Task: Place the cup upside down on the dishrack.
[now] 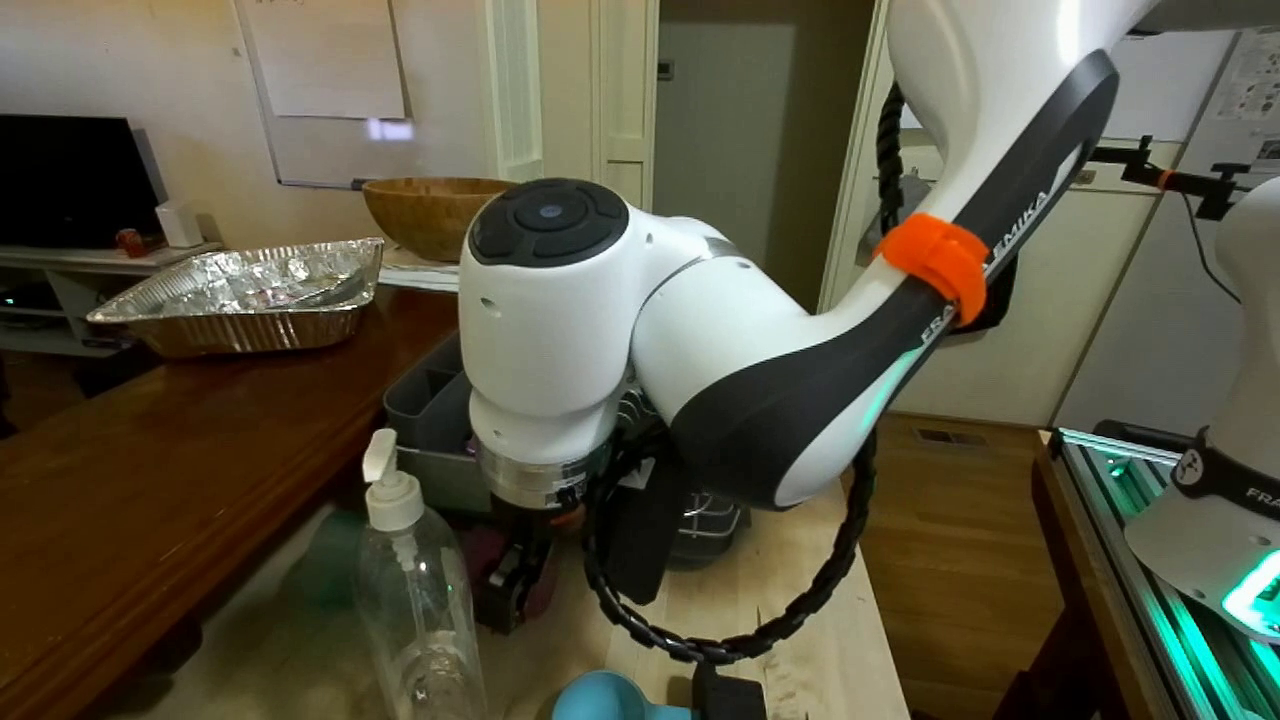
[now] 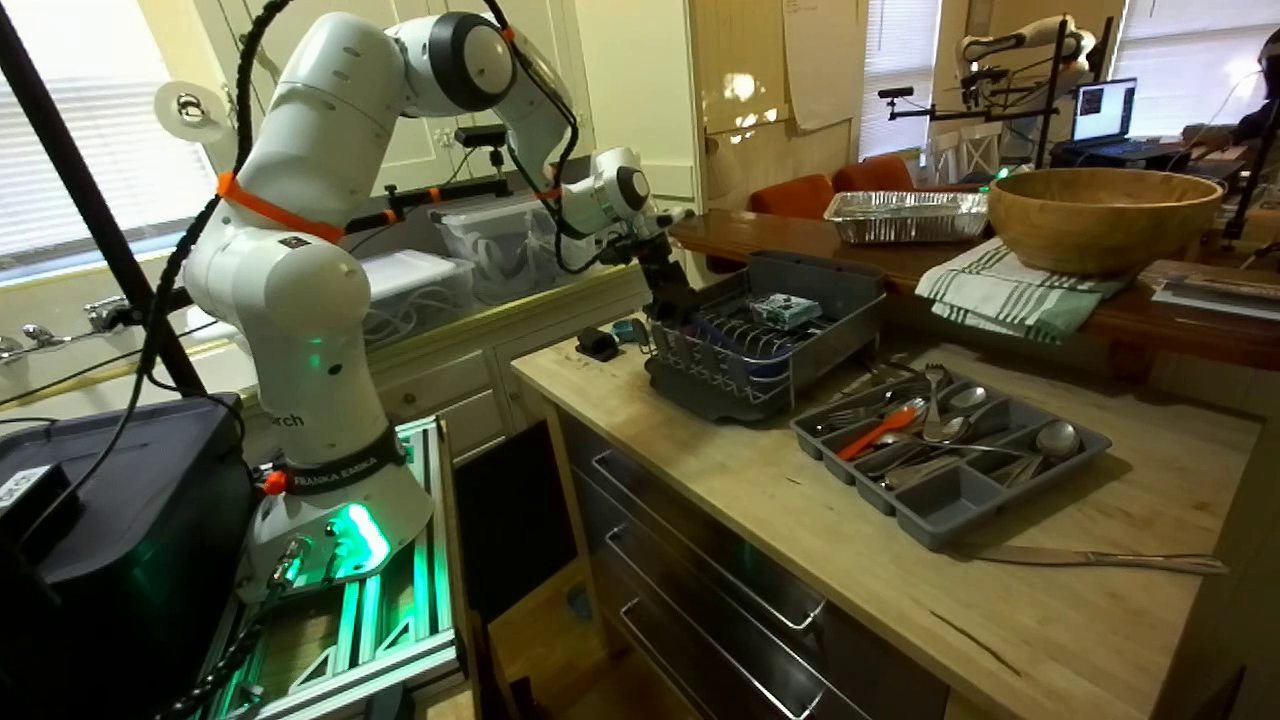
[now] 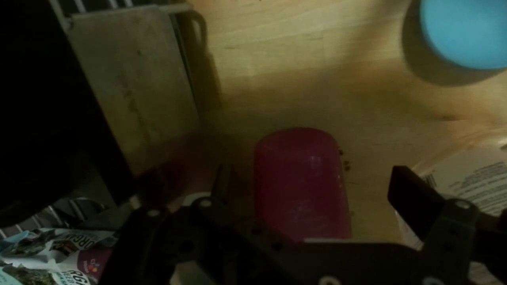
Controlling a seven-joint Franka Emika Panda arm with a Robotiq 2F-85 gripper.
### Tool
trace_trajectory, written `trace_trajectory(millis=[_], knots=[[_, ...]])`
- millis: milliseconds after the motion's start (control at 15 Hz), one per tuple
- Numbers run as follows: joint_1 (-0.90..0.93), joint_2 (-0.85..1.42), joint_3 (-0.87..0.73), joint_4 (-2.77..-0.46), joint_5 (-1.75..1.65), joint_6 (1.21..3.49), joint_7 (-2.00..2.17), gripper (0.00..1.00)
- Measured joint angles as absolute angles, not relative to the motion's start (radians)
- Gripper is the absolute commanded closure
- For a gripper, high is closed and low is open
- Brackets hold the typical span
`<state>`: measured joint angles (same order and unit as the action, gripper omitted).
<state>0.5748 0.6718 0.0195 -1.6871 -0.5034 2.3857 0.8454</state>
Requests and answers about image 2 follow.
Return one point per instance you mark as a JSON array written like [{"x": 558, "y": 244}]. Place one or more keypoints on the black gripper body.
[{"x": 663, "y": 263}]

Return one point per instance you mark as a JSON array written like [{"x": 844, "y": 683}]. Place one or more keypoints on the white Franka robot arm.
[{"x": 292, "y": 304}]

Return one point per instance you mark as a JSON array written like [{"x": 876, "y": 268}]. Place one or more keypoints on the small teal object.
[{"x": 630, "y": 331}]

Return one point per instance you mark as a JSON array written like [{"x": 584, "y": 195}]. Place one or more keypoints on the small black object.
[{"x": 596, "y": 346}]

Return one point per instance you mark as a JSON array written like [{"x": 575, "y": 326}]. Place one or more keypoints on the blue plastic dish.
[{"x": 762, "y": 346}]

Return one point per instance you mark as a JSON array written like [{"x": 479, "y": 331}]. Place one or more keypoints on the green printed packet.
[{"x": 786, "y": 311}]

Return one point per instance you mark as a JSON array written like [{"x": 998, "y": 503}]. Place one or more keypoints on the gray dish rack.
[{"x": 803, "y": 355}]

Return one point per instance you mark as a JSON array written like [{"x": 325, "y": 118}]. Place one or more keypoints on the orange chair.
[
  {"x": 872, "y": 172},
  {"x": 797, "y": 197}
]

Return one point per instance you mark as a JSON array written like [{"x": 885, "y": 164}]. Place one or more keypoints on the clear plastic storage bin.
[{"x": 514, "y": 244}]

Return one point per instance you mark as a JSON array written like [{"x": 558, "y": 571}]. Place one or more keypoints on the beige counter cabinet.
[{"x": 504, "y": 346}]

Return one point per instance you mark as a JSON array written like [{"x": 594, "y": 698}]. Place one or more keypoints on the aluminium foil tray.
[{"x": 904, "y": 218}]

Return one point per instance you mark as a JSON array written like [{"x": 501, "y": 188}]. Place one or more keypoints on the orange plastic spoon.
[{"x": 876, "y": 434}]

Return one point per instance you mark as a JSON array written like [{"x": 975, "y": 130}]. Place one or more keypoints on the white storage box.
[{"x": 414, "y": 285}]

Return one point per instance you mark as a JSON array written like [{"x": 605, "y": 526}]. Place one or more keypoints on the wooden island drawer cabinet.
[{"x": 720, "y": 601}]

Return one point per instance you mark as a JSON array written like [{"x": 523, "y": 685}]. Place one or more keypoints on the green striped white towel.
[{"x": 1013, "y": 293}]

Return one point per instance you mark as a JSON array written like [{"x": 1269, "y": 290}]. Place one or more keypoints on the gray cutlery tray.
[{"x": 952, "y": 503}]

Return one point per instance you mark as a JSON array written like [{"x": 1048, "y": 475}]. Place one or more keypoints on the large metal spoon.
[{"x": 1059, "y": 436}]

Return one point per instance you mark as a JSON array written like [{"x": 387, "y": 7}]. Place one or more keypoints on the black metal stand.
[{"x": 1027, "y": 74}]

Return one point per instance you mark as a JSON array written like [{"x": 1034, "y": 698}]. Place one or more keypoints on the large wooden bowl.
[{"x": 1104, "y": 223}]

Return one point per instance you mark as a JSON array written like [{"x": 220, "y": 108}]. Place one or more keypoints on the open laptop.
[{"x": 1104, "y": 114}]

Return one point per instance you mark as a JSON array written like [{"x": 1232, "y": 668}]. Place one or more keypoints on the flat book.
[{"x": 1223, "y": 297}]

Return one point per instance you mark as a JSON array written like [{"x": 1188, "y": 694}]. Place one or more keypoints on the black tripod pole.
[{"x": 103, "y": 224}]

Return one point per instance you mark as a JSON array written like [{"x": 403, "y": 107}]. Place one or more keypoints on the seated person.
[{"x": 1253, "y": 114}]

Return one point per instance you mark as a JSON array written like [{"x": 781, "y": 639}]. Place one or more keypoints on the black computer case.
[{"x": 123, "y": 561}]

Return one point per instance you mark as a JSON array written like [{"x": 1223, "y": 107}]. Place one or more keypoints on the black camera on stand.
[{"x": 481, "y": 132}]

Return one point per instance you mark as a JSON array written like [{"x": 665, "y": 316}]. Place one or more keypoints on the black rail with orange clamps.
[{"x": 424, "y": 200}]

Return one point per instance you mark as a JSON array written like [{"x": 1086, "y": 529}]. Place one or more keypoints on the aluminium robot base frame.
[{"x": 367, "y": 625}]

